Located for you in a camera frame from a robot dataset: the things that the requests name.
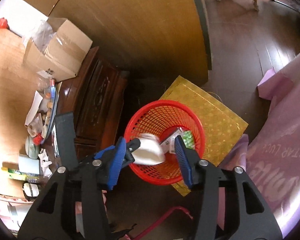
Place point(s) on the pink purple bed sheet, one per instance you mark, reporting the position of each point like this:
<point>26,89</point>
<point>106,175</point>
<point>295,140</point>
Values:
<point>272,159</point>

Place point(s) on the crumpled white paper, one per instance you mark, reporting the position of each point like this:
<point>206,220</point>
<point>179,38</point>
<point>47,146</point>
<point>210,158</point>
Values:
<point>44,163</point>

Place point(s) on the open cardboard box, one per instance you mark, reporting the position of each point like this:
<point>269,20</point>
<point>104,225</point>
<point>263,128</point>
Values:
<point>56,50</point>

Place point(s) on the white printed carton in basket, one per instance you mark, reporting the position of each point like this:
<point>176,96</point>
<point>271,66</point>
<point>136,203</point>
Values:
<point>167,144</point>

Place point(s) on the white small device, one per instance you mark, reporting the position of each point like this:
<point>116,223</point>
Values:
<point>31,190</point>

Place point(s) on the green yellow flat box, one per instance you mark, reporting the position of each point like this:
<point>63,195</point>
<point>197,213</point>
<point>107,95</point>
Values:
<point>21,176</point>

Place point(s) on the gold patterned flat box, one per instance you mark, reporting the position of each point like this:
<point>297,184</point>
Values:
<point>222,127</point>

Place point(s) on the red plastic mesh basket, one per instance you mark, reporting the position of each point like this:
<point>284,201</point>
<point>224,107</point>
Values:
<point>161,118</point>

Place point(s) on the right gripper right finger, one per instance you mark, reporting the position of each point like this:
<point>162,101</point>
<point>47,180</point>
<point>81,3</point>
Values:
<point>187,160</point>

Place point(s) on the white face mask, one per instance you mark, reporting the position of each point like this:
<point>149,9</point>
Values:
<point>150,152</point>

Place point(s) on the dark wooden carved cabinet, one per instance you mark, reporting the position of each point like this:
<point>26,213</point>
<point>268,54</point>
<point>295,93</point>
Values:
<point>95,97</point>

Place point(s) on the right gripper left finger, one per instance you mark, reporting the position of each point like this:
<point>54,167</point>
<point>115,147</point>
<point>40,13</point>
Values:
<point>110,161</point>

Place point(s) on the green white wrapper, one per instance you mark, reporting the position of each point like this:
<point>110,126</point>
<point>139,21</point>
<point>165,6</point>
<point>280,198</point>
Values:
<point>188,139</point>

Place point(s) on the blue rimmed tray of clutter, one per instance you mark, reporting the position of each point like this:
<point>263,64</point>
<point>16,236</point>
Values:
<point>42,112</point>

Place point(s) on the red small object on shelf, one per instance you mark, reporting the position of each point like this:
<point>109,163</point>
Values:
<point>3,23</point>

